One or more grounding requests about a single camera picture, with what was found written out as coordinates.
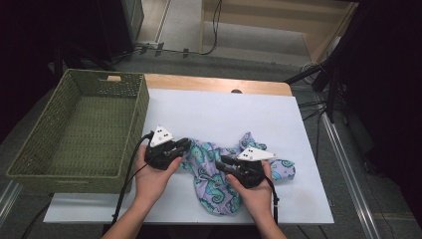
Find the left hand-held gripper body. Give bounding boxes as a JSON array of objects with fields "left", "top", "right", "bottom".
[{"left": 143, "top": 124, "right": 183, "bottom": 171}]

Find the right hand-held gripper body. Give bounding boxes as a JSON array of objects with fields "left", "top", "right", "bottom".
[{"left": 227, "top": 146, "right": 278, "bottom": 189}]

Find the seahorse print baby swimsuit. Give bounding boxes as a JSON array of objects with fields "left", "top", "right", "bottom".
[{"left": 180, "top": 131, "right": 297, "bottom": 216}]

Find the green woven basket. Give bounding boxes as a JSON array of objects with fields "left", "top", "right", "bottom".
[{"left": 5, "top": 68, "right": 150, "bottom": 195}]

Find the person's left hand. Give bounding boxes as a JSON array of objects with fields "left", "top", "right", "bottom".
[{"left": 133, "top": 143, "right": 184, "bottom": 208}]

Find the person's right hand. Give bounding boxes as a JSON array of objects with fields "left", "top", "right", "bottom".
[{"left": 225, "top": 159, "right": 275, "bottom": 223}]

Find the white table mat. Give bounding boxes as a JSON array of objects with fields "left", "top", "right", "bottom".
[{"left": 43, "top": 88, "right": 335, "bottom": 225}]

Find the black tripod stand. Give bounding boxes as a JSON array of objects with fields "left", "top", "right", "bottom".
[{"left": 283, "top": 49, "right": 352, "bottom": 123}]

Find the dark cabinet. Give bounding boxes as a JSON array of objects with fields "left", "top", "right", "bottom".
[{"left": 96, "top": 0, "right": 145, "bottom": 63}]

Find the light wooden shelf unit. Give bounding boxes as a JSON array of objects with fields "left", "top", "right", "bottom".
[{"left": 198, "top": 0, "right": 361, "bottom": 64}]

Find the dark curtain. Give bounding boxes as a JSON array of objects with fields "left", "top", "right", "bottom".
[
  {"left": 0, "top": 0, "right": 101, "bottom": 143},
  {"left": 344, "top": 0, "right": 422, "bottom": 217}
]

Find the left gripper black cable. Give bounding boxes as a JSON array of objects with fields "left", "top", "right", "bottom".
[{"left": 110, "top": 131, "right": 155, "bottom": 227}]

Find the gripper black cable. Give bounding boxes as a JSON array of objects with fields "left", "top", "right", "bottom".
[
  {"left": 263, "top": 173, "right": 281, "bottom": 225},
  {"left": 110, "top": 131, "right": 155, "bottom": 227}
]

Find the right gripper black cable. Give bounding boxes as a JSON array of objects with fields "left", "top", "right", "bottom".
[{"left": 263, "top": 173, "right": 281, "bottom": 225}]

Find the black cable bundle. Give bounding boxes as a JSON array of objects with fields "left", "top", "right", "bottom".
[{"left": 298, "top": 99, "right": 329, "bottom": 160}]

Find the black floor cable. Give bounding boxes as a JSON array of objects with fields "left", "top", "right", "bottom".
[{"left": 110, "top": 46, "right": 203, "bottom": 65}]

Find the metal rail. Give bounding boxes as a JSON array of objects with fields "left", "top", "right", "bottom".
[
  {"left": 319, "top": 113, "right": 381, "bottom": 239},
  {"left": 0, "top": 180, "right": 24, "bottom": 227}
]

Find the black hanging cable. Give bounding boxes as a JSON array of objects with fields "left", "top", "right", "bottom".
[{"left": 198, "top": 0, "right": 223, "bottom": 57}]

